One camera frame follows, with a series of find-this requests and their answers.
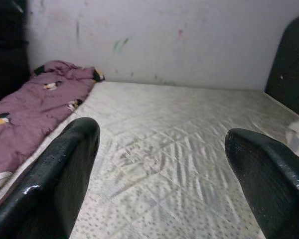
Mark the white quilted mattress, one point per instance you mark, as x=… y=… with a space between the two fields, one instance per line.
x=164 y=149

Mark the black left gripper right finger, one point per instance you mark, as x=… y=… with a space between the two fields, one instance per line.
x=271 y=189

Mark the black tufted headboard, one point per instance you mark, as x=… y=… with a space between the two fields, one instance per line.
x=291 y=69

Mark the mauve cartoon print blanket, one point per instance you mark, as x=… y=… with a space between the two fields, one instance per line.
x=35 y=112

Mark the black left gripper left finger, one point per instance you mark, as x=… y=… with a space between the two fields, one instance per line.
x=52 y=186

